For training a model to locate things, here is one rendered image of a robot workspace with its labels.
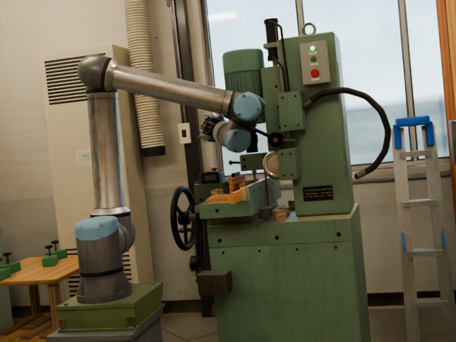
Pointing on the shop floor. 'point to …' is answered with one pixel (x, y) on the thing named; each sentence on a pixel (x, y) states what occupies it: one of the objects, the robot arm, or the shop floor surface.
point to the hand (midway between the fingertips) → (210, 122)
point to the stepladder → (433, 177)
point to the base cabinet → (294, 292)
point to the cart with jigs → (28, 277)
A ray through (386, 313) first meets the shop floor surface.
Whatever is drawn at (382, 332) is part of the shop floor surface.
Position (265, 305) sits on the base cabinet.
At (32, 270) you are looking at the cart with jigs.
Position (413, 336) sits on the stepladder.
